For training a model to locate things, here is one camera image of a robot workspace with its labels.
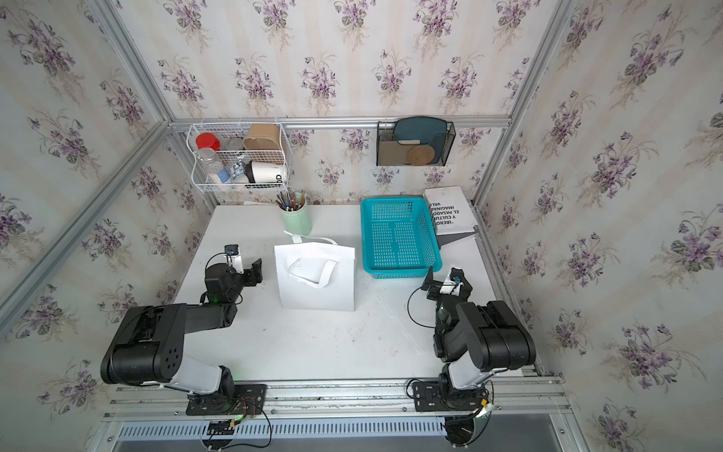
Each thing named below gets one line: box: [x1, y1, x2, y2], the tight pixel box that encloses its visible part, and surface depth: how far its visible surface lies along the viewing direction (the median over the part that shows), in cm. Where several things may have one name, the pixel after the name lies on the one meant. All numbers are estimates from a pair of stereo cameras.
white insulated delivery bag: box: [273, 230, 356, 312], surface depth 78 cm
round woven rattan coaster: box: [406, 145, 435, 166], surface depth 100 cm
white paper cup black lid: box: [241, 160, 286, 184], surface depth 95 cm
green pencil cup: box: [274, 187, 314, 237], surface depth 103 cm
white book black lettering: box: [422, 185, 479, 236], surface depth 110 cm
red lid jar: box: [195, 132, 222, 151], surface depth 93 cm
